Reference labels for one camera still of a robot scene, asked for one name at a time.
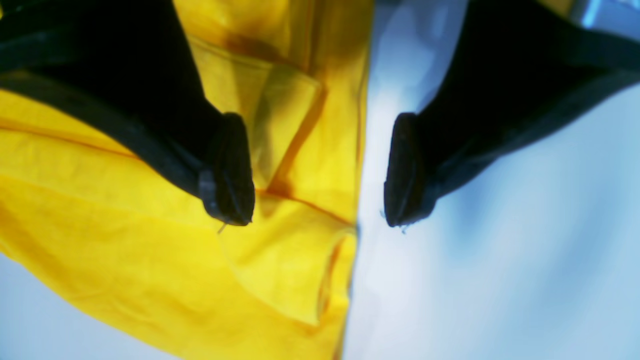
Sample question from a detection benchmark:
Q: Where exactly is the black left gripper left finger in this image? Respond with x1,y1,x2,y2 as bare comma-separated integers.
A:
0,0,255,226

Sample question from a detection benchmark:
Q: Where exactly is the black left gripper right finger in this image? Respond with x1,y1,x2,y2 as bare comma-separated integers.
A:
384,0,640,227

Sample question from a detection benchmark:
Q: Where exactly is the yellow t-shirt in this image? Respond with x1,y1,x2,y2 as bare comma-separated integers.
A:
1,0,374,360

